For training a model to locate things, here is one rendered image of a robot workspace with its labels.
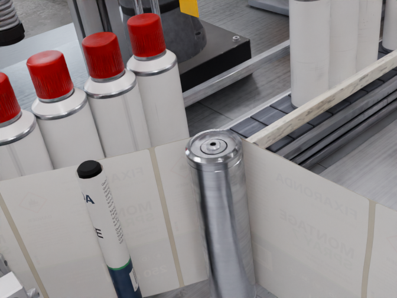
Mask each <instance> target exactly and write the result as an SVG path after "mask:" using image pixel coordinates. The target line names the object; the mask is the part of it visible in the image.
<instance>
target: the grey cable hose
mask: <svg viewBox="0 0 397 298"><path fill-rule="evenodd" d="M14 8H15V6H14V4H13V1H12V0H0V47H5V46H11V45H13V44H16V43H19V42H20V41H22V40H23V39H24V38H25V34H24V33H25V30H24V27H23V24H22V22H21V20H19V18H18V15H17V14H16V13H17V12H16V9H14Z"/></svg>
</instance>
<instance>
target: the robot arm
mask: <svg viewBox="0 0 397 298"><path fill-rule="evenodd" d="M141 2H142V7H143V11H144V13H152V11H151V4H150V1H149V0H141ZM158 2H159V6H160V13H161V19H162V26H163V30H164V36H165V42H166V46H167V50H169V51H171V52H173V53H174V54H175V55H176V56H177V64H179V63H182V62H184V61H187V60H189V59H191V58H192V57H194V56H196V55H197V54H199V52H201V51H202V50H203V49H204V47H205V46H206V43H207V40H206V33H205V29H204V27H203V25H202V23H201V21H200V19H199V17H194V16H192V15H188V14H185V13H183V12H181V10H180V3H179V0H158ZM119 3H120V6H121V10H122V14H123V27H124V31H125V36H126V40H127V44H128V49H129V54H130V57H132V56H133V53H132V46H131V41H130V38H129V32H128V27H127V24H126V23H127V22H128V20H129V19H130V18H131V17H133V16H135V10H134V5H133V1H132V0H119Z"/></svg>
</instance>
